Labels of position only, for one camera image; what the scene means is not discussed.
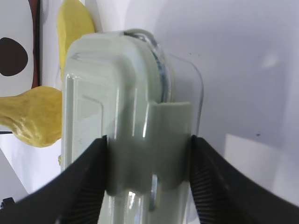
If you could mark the yellow banana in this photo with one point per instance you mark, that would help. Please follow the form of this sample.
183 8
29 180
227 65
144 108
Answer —
73 21

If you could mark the yellow pear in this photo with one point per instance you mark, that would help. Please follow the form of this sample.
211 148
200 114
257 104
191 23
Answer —
35 116

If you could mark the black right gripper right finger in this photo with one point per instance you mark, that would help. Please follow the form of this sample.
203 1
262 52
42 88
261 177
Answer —
223 195

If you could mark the green lid glass container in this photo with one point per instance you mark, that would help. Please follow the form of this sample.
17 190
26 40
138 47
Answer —
145 105

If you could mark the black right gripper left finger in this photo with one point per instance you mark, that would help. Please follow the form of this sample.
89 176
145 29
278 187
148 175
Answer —
73 197

